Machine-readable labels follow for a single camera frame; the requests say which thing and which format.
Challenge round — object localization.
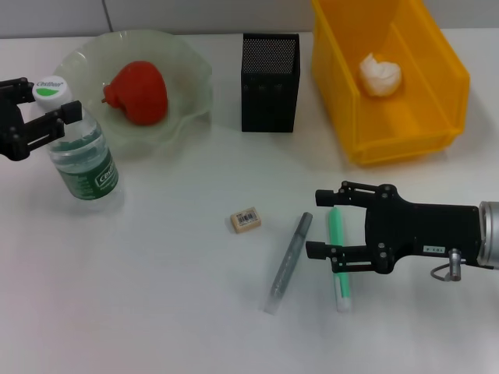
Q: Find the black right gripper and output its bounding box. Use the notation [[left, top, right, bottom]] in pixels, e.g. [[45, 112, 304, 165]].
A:
[[305, 180, 485, 276]]

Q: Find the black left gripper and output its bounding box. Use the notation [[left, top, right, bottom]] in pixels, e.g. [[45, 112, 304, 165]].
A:
[[0, 76, 83, 162]]

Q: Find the clear green-label water bottle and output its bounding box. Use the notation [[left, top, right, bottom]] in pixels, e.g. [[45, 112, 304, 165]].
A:
[[32, 74, 126, 213]]

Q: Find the red-orange fruit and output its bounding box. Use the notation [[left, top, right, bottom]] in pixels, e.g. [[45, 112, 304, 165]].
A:
[[102, 60, 169, 126]]

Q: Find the white paper ball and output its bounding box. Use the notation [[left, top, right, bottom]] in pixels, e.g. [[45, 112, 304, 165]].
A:
[[358, 52, 404, 97]]

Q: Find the mint green pen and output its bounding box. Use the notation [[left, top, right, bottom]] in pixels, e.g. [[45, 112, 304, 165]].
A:
[[328, 206, 353, 313]]

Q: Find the grey pen in clear sleeve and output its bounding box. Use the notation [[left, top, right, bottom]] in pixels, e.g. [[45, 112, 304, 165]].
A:
[[260, 211, 314, 315]]

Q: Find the beige eraser with barcode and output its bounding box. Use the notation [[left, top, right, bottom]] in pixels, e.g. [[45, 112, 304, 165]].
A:
[[225, 209, 263, 236]]

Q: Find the pale green glass fruit plate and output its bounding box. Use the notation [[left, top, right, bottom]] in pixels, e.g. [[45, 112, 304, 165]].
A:
[[52, 30, 214, 161]]

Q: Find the black mesh pen holder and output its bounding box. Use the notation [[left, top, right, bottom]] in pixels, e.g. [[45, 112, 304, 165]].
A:
[[240, 33, 301, 132]]

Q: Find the yellow plastic bin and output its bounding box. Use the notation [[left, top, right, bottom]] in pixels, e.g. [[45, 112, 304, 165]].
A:
[[310, 0, 471, 167]]

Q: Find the right gripper cable with connector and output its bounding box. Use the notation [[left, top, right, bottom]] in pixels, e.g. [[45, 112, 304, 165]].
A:
[[430, 249, 467, 282]]

